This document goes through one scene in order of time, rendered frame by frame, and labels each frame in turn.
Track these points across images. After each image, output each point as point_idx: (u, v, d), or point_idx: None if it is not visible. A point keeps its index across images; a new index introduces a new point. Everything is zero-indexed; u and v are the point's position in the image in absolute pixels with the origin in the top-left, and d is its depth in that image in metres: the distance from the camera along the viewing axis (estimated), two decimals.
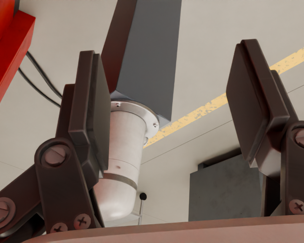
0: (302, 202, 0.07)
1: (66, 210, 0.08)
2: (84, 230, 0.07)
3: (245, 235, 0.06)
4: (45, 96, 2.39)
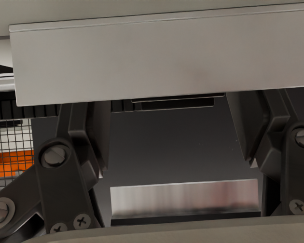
0: (302, 202, 0.07)
1: (66, 210, 0.08)
2: (84, 230, 0.07)
3: (245, 235, 0.06)
4: None
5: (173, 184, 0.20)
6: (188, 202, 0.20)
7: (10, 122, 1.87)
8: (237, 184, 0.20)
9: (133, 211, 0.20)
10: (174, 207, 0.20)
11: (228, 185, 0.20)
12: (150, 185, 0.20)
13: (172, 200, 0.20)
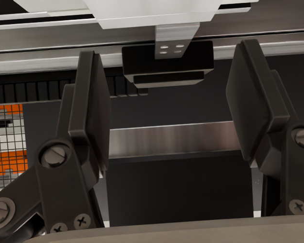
0: (302, 202, 0.07)
1: (66, 210, 0.08)
2: (84, 230, 0.07)
3: (245, 235, 0.06)
4: None
5: (165, 126, 0.21)
6: (179, 143, 0.21)
7: (1, 122, 1.85)
8: (225, 125, 0.21)
9: (127, 153, 0.21)
10: (166, 148, 0.21)
11: (217, 127, 0.21)
12: (143, 128, 0.21)
13: (163, 141, 0.21)
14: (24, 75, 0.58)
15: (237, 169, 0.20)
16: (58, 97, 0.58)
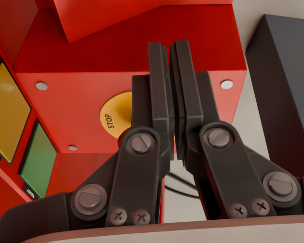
0: (240, 204, 0.08)
1: (131, 200, 0.08)
2: (84, 230, 0.07)
3: (245, 235, 0.06)
4: (192, 196, 2.27)
5: None
6: None
7: None
8: None
9: None
10: None
11: None
12: None
13: None
14: None
15: None
16: None
